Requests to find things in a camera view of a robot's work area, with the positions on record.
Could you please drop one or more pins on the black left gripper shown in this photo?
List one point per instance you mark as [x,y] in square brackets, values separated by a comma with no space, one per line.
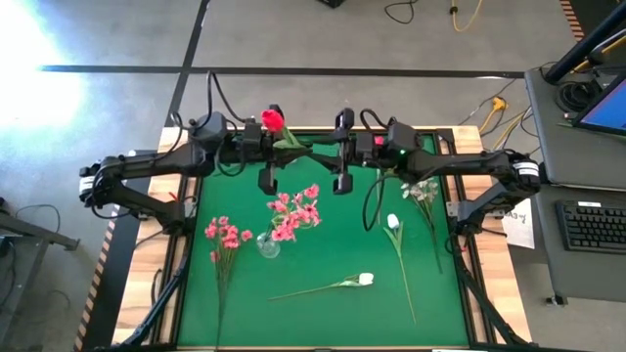
[252,144]

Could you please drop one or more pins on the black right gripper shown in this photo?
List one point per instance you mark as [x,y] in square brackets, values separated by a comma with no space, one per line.
[367,149]

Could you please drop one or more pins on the pink blossom spray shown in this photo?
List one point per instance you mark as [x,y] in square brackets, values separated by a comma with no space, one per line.
[293,215]
[227,237]

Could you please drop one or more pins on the white artificial tulip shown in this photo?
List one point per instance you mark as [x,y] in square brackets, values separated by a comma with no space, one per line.
[366,278]
[392,221]

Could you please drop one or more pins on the white blossom spray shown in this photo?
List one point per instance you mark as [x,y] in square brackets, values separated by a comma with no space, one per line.
[421,190]

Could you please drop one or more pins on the clear ribbed glass vase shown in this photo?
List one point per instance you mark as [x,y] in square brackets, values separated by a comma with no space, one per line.
[268,250]

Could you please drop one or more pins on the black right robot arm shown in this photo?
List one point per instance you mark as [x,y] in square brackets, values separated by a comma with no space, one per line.
[464,163]

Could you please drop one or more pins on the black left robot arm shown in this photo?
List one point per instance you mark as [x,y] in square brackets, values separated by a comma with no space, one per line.
[147,165]

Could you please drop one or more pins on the green table mat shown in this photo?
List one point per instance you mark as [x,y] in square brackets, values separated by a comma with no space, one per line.
[332,318]

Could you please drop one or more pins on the white paper sheet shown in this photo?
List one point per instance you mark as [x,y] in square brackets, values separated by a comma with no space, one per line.
[521,230]

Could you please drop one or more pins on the gray desk with laptop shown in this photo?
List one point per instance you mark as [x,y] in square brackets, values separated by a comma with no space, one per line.
[577,156]

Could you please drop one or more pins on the gray metal stand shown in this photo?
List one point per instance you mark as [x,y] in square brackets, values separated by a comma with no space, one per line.
[39,233]

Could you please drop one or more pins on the black slanted pole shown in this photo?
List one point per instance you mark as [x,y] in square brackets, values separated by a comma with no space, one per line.
[582,49]

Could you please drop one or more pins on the black keyboard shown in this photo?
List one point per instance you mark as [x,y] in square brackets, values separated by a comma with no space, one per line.
[592,227]

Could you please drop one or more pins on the laptop with blue screen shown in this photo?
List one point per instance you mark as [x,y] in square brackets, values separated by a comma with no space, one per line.
[611,110]

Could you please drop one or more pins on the gray desk with keyboard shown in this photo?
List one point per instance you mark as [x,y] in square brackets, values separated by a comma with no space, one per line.
[587,274]

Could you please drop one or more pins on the black table frame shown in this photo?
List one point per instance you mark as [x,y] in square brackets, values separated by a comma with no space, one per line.
[445,137]

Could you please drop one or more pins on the black diagonal frame strut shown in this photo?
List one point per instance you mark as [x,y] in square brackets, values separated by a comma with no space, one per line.
[157,303]
[484,304]

